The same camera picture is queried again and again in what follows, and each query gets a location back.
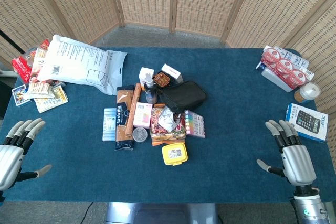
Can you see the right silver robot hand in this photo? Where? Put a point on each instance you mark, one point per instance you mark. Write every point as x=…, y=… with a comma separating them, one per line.
x=298, y=163

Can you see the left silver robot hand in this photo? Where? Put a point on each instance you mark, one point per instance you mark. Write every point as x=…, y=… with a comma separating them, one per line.
x=10, y=155

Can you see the pastel marker set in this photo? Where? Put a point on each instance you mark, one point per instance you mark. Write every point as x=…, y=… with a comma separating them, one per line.
x=195, y=124

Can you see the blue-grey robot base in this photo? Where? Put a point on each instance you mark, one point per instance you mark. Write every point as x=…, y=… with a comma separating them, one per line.
x=160, y=213

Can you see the blue white calculator box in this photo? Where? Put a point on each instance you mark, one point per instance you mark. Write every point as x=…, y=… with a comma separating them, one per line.
x=307, y=122

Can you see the large white plastic bag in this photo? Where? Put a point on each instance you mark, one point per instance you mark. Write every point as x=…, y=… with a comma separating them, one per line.
x=78, y=61

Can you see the yellow plastic lidded box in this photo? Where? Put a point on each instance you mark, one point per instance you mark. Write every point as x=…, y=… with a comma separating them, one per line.
x=174, y=153

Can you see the black zip pouch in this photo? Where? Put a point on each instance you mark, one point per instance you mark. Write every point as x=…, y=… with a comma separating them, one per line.
x=183, y=96

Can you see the pink white small box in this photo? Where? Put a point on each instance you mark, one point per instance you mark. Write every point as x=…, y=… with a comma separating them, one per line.
x=142, y=116

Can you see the red patterned snack bag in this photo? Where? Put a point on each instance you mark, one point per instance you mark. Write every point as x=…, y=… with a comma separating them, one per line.
x=160, y=136

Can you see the white box with red print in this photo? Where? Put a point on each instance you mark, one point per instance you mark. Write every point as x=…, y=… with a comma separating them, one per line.
x=172, y=72

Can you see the white tall carton box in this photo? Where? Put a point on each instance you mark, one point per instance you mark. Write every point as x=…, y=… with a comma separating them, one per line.
x=144, y=73

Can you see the biscuit stick pack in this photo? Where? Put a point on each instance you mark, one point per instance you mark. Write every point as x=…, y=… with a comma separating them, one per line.
x=39, y=60
x=39, y=89

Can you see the jar with white lid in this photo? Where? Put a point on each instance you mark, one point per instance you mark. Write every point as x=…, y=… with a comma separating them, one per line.
x=309, y=91

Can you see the blue table cloth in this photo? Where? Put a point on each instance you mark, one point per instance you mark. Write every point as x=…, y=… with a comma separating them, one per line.
x=236, y=108

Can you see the red snack package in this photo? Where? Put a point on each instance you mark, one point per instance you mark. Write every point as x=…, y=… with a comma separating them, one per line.
x=22, y=68

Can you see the clear plastic container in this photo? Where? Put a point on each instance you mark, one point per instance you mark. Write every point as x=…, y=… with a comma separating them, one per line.
x=273, y=78

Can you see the red yogurt cup three-pack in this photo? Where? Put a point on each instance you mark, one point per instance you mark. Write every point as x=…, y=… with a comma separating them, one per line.
x=284, y=68

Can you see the light blue tissue pack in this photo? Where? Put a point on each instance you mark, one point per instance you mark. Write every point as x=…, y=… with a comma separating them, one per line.
x=109, y=124

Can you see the small blue white packet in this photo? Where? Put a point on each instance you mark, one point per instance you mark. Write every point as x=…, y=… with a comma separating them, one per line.
x=260, y=66

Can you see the white carton with blue print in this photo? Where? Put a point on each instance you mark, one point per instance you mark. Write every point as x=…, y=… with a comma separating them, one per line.
x=295, y=57

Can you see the spaghetti pack with navy label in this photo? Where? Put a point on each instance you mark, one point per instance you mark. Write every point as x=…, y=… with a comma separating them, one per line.
x=121, y=119

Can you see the small red packet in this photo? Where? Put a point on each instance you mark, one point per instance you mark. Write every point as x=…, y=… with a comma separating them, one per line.
x=45, y=44

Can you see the round grey tin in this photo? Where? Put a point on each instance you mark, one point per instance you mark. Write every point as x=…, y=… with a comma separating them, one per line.
x=140, y=134

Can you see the brown sausage stick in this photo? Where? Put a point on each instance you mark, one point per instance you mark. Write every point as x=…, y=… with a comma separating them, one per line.
x=133, y=108

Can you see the crumpled silver wrapper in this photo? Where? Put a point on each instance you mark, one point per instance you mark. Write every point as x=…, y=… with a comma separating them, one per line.
x=166, y=119

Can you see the dark spray bottle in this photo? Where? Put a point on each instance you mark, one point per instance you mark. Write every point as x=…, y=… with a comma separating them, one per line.
x=151, y=93

